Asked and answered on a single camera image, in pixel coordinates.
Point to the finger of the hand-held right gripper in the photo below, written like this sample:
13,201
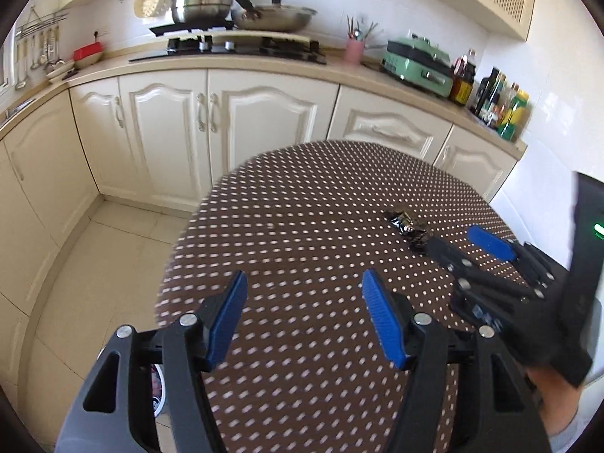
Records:
490,243
448,255

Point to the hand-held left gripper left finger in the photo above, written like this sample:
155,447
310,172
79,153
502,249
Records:
229,321

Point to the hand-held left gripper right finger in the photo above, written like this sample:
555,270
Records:
384,323

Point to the black foil packet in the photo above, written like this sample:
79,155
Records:
403,222

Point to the white waste bin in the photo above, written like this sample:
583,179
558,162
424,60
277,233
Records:
158,387

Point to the person's right forearm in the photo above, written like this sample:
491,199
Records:
557,401

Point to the brown polka-dot round table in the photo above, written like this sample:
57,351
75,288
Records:
306,226

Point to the green yellow plastic bottle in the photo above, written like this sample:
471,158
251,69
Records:
514,115

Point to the orange capped condiment bottle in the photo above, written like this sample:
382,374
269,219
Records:
507,99

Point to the dark glass bottle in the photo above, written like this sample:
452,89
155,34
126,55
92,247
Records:
486,94

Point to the dark soy sauce bottle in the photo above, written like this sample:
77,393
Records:
461,87

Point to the green electric cooker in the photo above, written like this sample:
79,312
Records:
415,68

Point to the beige kitchen countertop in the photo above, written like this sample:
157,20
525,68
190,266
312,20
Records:
368,74

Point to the cream lower kitchen cabinets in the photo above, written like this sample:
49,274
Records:
264,118

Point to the pink utensil holder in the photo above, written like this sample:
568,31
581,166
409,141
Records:
353,52

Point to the bunch of chopsticks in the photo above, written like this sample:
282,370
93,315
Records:
358,33

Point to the black gas stove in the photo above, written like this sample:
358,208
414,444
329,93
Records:
245,49

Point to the steel wok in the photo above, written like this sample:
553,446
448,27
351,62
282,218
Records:
276,19

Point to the black flat cooktop plate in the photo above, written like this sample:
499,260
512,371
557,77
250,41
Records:
188,28

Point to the steel sink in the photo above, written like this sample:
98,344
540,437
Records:
19,106

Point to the small dish with utensils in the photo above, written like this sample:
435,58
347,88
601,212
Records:
59,70

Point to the red lidded container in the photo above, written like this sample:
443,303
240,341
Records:
88,52

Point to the cream plastic colander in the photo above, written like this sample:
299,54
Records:
148,2

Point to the hanging utensil rack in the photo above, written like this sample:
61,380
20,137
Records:
35,47

